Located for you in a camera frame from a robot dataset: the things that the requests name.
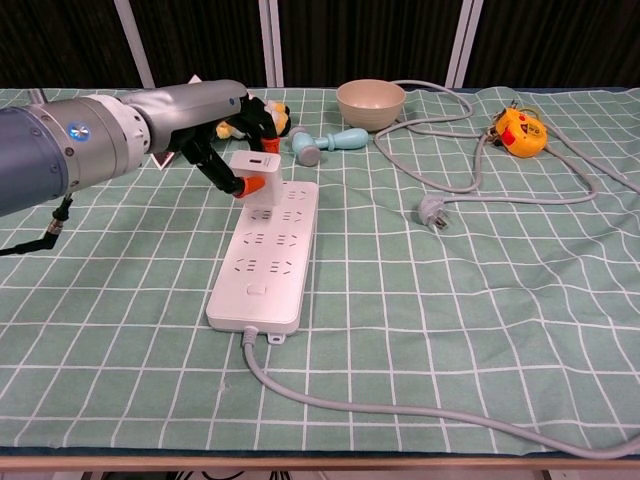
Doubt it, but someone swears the wooden table edge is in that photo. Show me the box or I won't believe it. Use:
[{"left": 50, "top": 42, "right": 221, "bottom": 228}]
[{"left": 0, "top": 452, "right": 640, "bottom": 474}]

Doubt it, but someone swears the white power strip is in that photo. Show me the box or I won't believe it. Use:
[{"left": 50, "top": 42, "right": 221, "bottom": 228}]
[{"left": 205, "top": 180, "right": 320, "bottom": 346}]

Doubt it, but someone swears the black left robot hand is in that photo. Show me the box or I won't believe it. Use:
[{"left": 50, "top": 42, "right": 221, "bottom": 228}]
[{"left": 144, "top": 78, "right": 281, "bottom": 200}]

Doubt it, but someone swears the red picture card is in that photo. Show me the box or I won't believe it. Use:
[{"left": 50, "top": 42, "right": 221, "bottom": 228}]
[{"left": 151, "top": 74, "right": 204, "bottom": 172}]

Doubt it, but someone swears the green checked tablecloth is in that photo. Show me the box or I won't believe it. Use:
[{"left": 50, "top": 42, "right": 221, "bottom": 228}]
[{"left": 0, "top": 85, "right": 640, "bottom": 459}]

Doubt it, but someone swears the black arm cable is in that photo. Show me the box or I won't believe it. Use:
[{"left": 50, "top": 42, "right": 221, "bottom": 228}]
[{"left": 0, "top": 194, "right": 75, "bottom": 257}]

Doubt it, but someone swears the yellow tape measure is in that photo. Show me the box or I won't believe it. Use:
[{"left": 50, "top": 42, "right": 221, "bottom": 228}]
[{"left": 487, "top": 102, "right": 550, "bottom": 159}]

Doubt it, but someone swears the light blue toy hammer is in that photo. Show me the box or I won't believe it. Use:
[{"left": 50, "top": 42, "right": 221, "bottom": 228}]
[{"left": 288, "top": 127, "right": 370, "bottom": 167}]

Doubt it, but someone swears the white frame post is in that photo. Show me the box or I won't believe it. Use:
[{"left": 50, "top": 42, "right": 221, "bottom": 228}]
[
  {"left": 444, "top": 0, "right": 485, "bottom": 89},
  {"left": 113, "top": 0, "right": 155, "bottom": 90},
  {"left": 258, "top": 0, "right": 285, "bottom": 89}
]

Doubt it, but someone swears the white cube charger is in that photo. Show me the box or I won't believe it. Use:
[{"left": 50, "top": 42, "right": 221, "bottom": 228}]
[{"left": 228, "top": 149, "right": 282, "bottom": 211}]

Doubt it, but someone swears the grey power cable with plug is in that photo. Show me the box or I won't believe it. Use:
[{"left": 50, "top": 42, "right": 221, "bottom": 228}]
[{"left": 241, "top": 78, "right": 640, "bottom": 460}]

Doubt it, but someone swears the beige bowl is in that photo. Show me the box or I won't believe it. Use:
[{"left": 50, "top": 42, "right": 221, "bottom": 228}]
[{"left": 335, "top": 80, "right": 407, "bottom": 132}]

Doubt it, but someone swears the black pleated curtain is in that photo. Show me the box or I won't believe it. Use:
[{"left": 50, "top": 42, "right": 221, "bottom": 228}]
[{"left": 0, "top": 0, "right": 640, "bottom": 91}]

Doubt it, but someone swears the penguin plush toy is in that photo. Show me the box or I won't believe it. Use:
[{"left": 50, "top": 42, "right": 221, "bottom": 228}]
[{"left": 214, "top": 98, "right": 292, "bottom": 141}]

